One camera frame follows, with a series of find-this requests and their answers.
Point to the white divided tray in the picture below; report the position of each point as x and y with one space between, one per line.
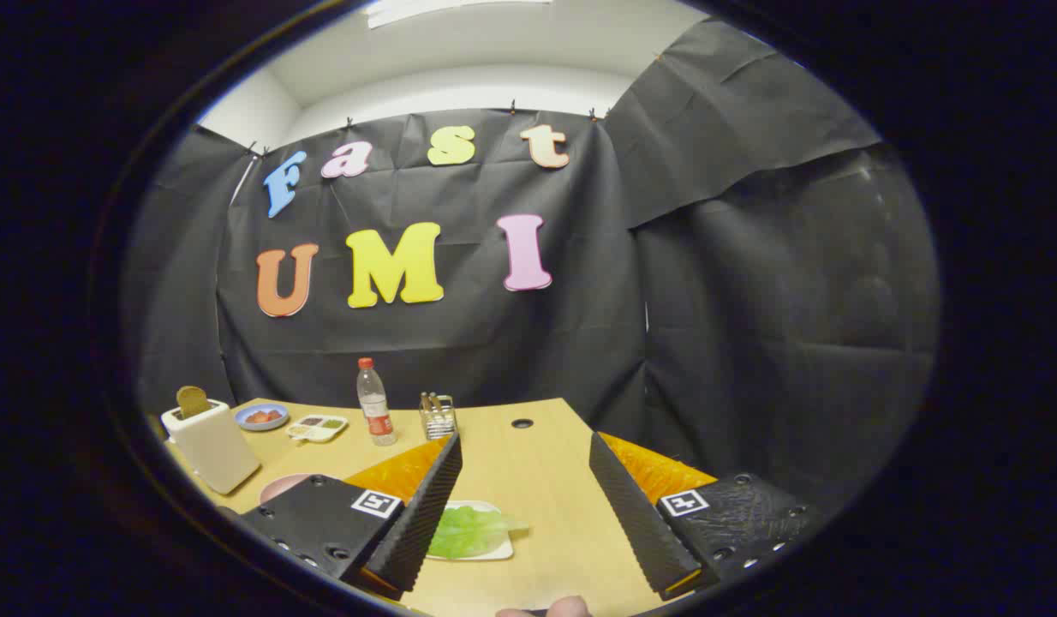
321 434

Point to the green lettuce leaf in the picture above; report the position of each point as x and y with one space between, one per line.
468 531

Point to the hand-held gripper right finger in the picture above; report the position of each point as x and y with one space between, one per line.
635 514

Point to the white toaster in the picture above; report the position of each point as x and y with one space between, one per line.
216 446

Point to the clear bottle with red cap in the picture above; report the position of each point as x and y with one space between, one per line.
375 411

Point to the white square plate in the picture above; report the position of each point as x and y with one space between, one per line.
481 506

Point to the brown bread slice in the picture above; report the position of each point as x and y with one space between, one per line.
192 400

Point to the white ceiling light panel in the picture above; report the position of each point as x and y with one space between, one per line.
456 7

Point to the black backdrop cloth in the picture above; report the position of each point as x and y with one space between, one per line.
717 300

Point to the blue plate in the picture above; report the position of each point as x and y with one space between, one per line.
247 422

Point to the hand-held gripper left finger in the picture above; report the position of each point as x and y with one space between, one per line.
430 514

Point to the pink plate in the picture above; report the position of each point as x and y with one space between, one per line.
280 488

